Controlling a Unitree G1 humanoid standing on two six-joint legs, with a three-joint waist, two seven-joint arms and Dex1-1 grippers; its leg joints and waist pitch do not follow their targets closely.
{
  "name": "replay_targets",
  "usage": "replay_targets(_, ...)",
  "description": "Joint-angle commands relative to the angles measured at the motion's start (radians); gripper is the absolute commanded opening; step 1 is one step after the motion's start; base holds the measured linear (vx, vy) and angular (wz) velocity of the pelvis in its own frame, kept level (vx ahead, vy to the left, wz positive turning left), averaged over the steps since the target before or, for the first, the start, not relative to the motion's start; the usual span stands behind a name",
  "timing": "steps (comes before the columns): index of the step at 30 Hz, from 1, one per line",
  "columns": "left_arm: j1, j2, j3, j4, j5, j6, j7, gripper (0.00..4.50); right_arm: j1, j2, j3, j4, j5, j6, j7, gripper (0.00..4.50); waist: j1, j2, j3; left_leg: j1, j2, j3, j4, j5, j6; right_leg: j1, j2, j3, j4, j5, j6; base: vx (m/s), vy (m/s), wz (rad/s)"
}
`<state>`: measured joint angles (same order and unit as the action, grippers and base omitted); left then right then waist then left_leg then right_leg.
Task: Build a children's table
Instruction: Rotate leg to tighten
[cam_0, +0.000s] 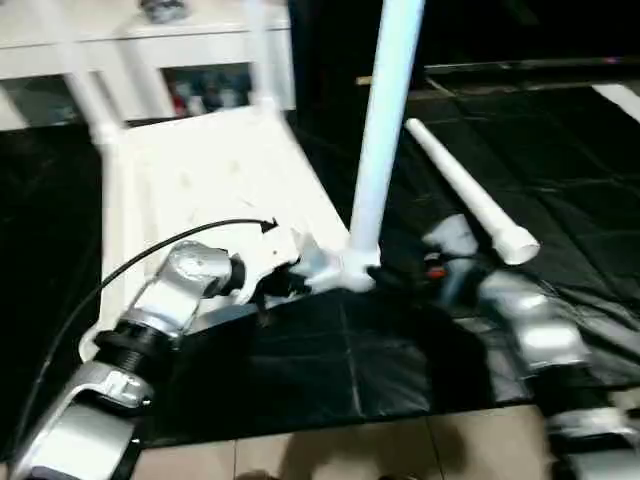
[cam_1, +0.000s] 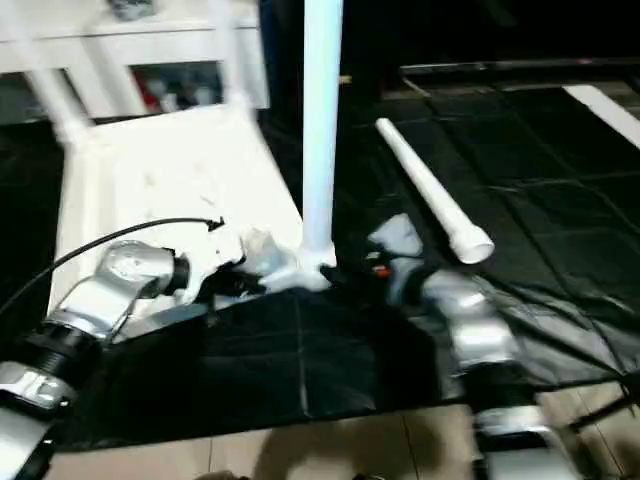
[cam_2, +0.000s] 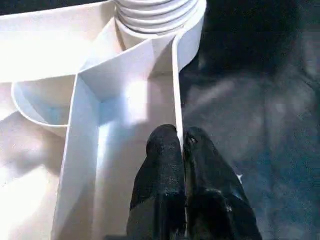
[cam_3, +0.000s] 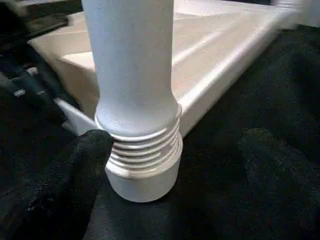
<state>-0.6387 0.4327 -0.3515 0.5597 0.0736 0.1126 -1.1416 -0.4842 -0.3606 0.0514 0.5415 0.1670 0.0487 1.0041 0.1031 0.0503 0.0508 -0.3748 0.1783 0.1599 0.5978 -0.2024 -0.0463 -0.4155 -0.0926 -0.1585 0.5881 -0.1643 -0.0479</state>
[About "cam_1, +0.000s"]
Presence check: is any flat white board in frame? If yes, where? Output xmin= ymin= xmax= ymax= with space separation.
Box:
xmin=561 ymin=84 xmax=640 ymax=153

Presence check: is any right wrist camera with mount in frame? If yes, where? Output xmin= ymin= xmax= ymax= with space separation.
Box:
xmin=364 ymin=212 xmax=428 ymax=305

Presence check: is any white glass-door cabinet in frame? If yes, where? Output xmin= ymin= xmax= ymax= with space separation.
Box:
xmin=0 ymin=0 xmax=272 ymax=123

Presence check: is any dark object on cabinet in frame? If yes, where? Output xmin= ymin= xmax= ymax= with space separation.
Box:
xmin=108 ymin=0 xmax=158 ymax=22

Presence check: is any white plastic table top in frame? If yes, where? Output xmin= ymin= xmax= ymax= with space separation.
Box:
xmin=48 ymin=100 xmax=338 ymax=333

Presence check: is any white plastic table leg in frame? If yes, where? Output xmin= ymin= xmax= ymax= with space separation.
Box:
xmin=205 ymin=0 xmax=258 ymax=113
xmin=299 ymin=0 xmax=347 ymax=273
xmin=20 ymin=40 xmax=97 ymax=149
xmin=374 ymin=116 xmax=497 ymax=267

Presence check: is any black work mat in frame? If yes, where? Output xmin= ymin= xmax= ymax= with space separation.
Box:
xmin=0 ymin=80 xmax=640 ymax=451

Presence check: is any long black bar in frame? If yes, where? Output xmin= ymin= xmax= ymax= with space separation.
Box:
xmin=399 ymin=59 xmax=640 ymax=80

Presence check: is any black stand with cables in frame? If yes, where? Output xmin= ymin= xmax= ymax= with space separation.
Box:
xmin=568 ymin=372 xmax=640 ymax=433

